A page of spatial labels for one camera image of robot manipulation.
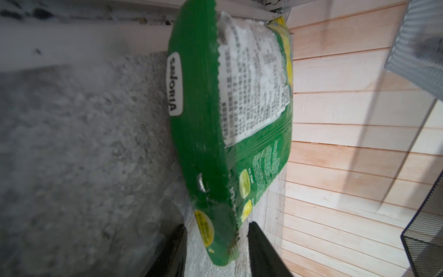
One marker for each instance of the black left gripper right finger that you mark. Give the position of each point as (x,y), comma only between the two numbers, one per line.
(264,259)

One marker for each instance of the aluminium frame rail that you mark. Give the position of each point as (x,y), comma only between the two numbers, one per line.
(142,12)

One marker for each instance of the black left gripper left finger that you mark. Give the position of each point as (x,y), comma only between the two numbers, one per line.
(171,261)

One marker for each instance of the black wire mesh basket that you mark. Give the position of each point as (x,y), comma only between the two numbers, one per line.
(423,236)

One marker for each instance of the white wire mesh shelf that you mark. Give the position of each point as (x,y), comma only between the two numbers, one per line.
(417,50)

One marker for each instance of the green candy bag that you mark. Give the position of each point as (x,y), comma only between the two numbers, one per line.
(229,88)

